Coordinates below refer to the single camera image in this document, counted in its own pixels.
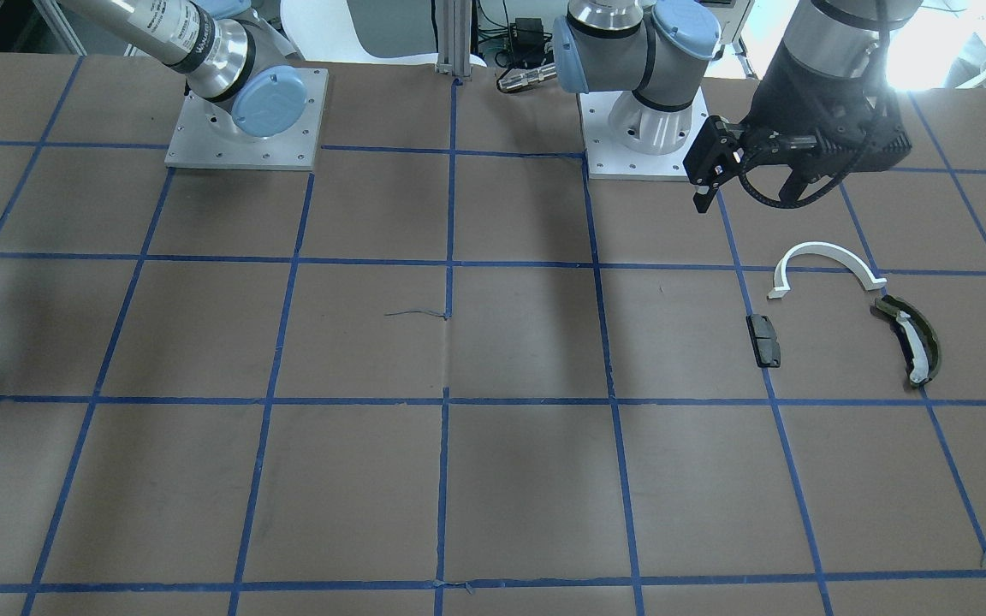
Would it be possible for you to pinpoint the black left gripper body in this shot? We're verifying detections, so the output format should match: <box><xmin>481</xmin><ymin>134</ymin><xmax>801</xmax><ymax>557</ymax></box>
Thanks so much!
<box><xmin>742</xmin><ymin>77</ymin><xmax>912</xmax><ymax>176</ymax></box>

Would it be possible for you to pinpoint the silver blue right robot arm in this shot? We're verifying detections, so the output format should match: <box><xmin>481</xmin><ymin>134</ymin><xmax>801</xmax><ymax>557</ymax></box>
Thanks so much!
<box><xmin>66</xmin><ymin>1</ymin><xmax>306</xmax><ymax>138</ymax></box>

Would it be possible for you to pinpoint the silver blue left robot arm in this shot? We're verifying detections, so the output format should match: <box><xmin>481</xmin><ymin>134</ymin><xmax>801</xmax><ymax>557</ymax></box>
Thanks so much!
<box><xmin>553</xmin><ymin>1</ymin><xmax>919</xmax><ymax>213</ymax></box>

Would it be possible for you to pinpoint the white curved plastic part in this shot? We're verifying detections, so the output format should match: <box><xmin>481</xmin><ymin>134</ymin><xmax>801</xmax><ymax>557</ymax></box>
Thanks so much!
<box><xmin>767</xmin><ymin>241</ymin><xmax>888</xmax><ymax>299</ymax></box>

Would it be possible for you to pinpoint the black brake pad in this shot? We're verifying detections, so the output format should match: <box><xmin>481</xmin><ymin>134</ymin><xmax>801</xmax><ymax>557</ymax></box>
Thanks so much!
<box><xmin>745</xmin><ymin>313</ymin><xmax>781</xmax><ymax>368</ymax></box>

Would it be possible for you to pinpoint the green brake shoe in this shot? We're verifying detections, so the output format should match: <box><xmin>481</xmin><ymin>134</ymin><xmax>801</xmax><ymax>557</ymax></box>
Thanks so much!
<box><xmin>872</xmin><ymin>295</ymin><xmax>942</xmax><ymax>388</ymax></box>

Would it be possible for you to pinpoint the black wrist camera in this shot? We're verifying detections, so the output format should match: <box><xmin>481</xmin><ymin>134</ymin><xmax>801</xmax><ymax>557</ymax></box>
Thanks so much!
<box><xmin>682</xmin><ymin>115</ymin><xmax>745</xmax><ymax>214</ymax></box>

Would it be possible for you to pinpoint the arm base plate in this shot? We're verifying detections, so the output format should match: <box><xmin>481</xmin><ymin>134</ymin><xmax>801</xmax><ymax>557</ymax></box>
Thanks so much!
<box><xmin>164</xmin><ymin>67</ymin><xmax>330</xmax><ymax>171</ymax></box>
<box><xmin>578</xmin><ymin>90</ymin><xmax>707</xmax><ymax>183</ymax></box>

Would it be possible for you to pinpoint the aluminium frame post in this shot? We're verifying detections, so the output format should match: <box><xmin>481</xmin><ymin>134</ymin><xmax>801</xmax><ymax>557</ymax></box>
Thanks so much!
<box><xmin>431</xmin><ymin>0</ymin><xmax>472</xmax><ymax>80</ymax></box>

